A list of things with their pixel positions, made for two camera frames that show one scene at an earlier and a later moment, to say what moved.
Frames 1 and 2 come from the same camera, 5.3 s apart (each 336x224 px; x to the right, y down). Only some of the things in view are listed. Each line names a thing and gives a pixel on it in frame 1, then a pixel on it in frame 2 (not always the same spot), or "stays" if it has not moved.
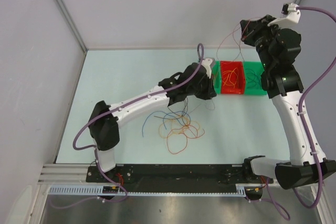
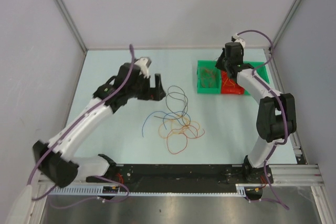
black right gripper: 250,29 -> 218,64
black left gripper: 210,92 -> 156,93
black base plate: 148,178 stays
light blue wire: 164,117 stays
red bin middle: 232,77 stays
